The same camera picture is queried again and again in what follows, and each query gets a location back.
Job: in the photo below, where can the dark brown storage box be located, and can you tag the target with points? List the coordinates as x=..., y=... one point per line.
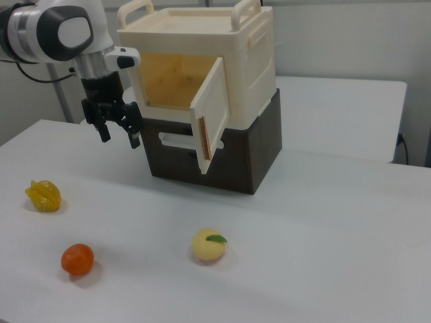
x=235, y=158

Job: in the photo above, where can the yellow toy peach with leaf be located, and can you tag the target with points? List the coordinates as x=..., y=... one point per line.
x=207, y=249

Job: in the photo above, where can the grey metal pole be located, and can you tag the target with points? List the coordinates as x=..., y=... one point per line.
x=62, y=97

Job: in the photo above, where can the cream plastic cabinet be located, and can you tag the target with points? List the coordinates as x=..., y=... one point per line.
x=249, y=67

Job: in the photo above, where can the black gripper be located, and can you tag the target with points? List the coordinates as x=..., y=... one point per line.
x=101, y=94

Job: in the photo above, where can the orange toy tangerine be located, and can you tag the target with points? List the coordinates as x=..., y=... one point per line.
x=77, y=259

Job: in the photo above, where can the cream cabinet door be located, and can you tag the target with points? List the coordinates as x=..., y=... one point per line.
x=213, y=111

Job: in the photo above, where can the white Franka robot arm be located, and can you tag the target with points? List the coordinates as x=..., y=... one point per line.
x=27, y=30

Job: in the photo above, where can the yellow toy starfruit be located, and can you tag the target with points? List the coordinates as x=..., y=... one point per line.
x=43, y=196

